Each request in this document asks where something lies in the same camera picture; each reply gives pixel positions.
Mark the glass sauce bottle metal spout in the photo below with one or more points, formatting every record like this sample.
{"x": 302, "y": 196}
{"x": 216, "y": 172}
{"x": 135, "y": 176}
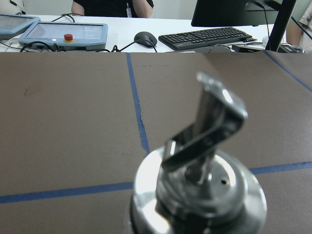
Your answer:
{"x": 189, "y": 186}

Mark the black computer mouse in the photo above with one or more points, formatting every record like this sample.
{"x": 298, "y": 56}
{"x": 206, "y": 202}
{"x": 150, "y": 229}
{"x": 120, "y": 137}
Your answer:
{"x": 145, "y": 39}

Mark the black computer keyboard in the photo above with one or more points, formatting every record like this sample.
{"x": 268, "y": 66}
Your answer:
{"x": 203, "y": 38}

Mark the person in black shirt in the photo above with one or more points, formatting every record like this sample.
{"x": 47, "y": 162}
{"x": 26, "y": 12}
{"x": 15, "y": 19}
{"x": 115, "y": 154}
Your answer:
{"x": 113, "y": 8}

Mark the black monitor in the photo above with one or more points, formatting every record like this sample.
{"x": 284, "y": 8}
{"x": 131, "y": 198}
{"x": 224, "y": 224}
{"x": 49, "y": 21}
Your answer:
{"x": 225, "y": 13}

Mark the blue teach pendant tablet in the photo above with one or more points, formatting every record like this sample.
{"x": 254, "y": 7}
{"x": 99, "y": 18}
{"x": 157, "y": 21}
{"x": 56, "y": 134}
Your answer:
{"x": 13, "y": 25}

